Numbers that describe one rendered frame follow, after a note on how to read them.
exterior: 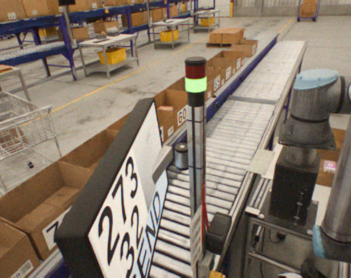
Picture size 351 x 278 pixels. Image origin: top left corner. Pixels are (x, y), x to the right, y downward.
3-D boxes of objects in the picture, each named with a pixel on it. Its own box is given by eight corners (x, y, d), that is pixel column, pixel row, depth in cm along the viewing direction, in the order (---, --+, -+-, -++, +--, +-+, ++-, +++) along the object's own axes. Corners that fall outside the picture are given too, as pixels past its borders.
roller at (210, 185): (239, 199, 160) (240, 192, 158) (161, 178, 181) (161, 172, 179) (241, 194, 164) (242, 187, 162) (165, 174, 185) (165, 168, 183)
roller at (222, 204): (233, 214, 150) (233, 207, 148) (151, 190, 171) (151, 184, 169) (235, 208, 154) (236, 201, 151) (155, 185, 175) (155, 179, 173)
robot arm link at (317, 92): (289, 105, 125) (295, 66, 117) (331, 107, 120) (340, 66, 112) (291, 118, 112) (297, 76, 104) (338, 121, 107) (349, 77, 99)
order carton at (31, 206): (44, 261, 109) (30, 231, 100) (-3, 237, 121) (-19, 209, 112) (107, 198, 139) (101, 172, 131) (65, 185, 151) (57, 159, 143)
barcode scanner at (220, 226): (233, 231, 103) (233, 213, 97) (223, 259, 95) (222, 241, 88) (216, 226, 106) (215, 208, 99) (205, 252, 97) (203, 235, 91)
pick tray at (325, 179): (349, 192, 154) (353, 177, 149) (276, 175, 170) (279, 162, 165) (347, 165, 176) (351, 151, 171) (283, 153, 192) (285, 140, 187)
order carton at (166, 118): (147, 159, 169) (144, 136, 161) (109, 151, 181) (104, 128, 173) (175, 132, 199) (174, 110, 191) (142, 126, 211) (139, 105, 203)
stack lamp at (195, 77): (201, 92, 64) (201, 67, 61) (182, 91, 66) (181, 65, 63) (209, 86, 67) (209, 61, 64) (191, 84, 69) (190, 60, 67)
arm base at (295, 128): (328, 126, 125) (332, 106, 121) (332, 146, 110) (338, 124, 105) (283, 122, 132) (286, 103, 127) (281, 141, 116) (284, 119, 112)
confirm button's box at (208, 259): (208, 279, 95) (209, 267, 92) (200, 276, 96) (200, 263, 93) (215, 263, 100) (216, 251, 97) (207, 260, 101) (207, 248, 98)
